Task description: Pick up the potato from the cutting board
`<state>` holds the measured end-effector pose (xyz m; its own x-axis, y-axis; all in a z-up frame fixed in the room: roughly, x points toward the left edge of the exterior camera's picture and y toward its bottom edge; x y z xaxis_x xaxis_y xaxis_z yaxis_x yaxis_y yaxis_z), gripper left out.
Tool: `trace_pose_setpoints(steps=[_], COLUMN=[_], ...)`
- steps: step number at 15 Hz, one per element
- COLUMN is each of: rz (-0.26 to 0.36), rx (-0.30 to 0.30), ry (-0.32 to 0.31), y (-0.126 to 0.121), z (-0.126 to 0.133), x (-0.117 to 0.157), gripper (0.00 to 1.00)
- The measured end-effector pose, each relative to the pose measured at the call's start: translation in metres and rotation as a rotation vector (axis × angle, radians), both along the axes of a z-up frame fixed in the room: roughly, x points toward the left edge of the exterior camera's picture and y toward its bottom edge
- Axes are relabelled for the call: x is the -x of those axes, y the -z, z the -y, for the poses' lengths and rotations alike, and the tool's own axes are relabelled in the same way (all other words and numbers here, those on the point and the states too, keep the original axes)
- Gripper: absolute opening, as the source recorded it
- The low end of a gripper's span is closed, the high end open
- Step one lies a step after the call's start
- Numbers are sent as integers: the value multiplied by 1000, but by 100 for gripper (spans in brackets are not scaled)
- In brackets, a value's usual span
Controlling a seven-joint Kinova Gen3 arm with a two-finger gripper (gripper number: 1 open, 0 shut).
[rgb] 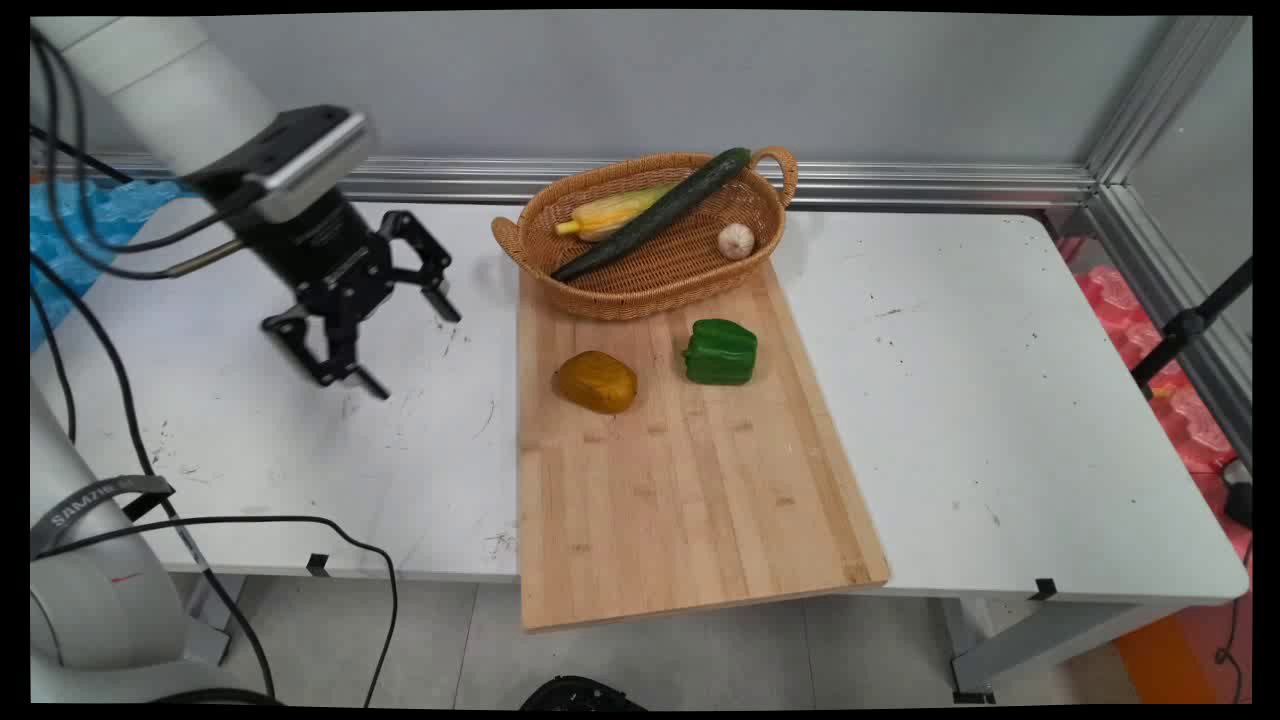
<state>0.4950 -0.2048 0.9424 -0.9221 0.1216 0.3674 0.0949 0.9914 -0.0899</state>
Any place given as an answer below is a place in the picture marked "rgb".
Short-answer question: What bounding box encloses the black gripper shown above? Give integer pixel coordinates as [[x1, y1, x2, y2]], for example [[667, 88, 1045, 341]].
[[232, 190, 464, 402]]

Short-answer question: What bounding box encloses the brown yellow potato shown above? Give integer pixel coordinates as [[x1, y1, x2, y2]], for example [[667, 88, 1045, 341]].
[[555, 350, 639, 415]]

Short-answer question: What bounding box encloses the yellow corn cob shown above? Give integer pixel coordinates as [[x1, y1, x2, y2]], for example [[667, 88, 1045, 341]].
[[555, 182, 681, 243]]

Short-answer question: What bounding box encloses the woven wicker basket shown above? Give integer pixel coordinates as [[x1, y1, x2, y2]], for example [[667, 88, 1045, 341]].
[[490, 147, 799, 322]]

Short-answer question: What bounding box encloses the dark green cucumber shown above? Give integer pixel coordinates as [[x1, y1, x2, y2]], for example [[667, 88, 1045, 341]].
[[550, 147, 753, 284]]

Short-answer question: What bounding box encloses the blue plastic wrap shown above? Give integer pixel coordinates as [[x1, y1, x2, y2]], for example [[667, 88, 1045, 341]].
[[30, 178, 198, 351]]

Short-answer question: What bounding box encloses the green bell pepper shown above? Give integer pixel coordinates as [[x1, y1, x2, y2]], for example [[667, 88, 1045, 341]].
[[683, 318, 760, 387]]

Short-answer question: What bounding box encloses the wooden cutting board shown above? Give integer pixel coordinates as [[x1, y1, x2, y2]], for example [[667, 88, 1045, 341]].
[[516, 258, 891, 633]]

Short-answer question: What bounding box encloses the black round object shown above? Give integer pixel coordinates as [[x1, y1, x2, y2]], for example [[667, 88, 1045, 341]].
[[519, 675, 648, 712]]

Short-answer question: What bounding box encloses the grey table leg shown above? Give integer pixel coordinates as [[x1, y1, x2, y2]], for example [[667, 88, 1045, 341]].
[[940, 598, 1193, 703]]

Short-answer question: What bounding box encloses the black tripod stand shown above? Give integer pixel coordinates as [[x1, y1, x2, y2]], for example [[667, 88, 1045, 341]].
[[1130, 257, 1253, 401]]

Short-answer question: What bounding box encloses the pink bubble wrap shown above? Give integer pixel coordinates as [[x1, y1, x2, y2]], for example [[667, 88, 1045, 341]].
[[1073, 264, 1251, 473]]

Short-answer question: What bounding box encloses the orange floor object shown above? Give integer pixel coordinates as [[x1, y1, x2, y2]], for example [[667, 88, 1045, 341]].
[[1113, 612, 1219, 707]]

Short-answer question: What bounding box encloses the small black device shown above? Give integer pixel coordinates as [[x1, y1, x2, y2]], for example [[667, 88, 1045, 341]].
[[1222, 458, 1253, 530]]

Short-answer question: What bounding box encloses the black cable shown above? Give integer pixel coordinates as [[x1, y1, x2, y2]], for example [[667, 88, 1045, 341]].
[[30, 28, 246, 283], [30, 255, 278, 701], [33, 514, 400, 707]]

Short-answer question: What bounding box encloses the black velcro strap with print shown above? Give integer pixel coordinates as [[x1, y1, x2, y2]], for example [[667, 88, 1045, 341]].
[[30, 474, 177, 557]]

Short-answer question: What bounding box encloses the horizontal aluminium frame rail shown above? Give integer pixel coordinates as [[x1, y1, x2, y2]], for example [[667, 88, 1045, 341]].
[[30, 152, 1098, 211]]

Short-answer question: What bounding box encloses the slanted aluminium frame rail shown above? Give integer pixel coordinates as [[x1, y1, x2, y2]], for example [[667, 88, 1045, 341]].
[[1085, 183, 1253, 466]]

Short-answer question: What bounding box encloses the upright aluminium frame post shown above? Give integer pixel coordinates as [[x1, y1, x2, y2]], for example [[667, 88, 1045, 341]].
[[1085, 15, 1249, 186]]

